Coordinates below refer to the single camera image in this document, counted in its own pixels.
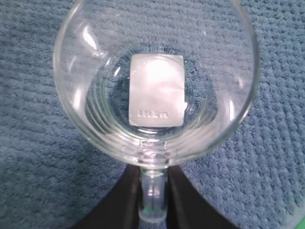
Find transparent glass cup with handle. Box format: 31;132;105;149
53;0;259;223

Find folded blue towel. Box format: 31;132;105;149
0;0;305;229

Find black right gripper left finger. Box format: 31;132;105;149
75;165;140;229

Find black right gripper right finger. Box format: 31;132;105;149
166;166;237;229

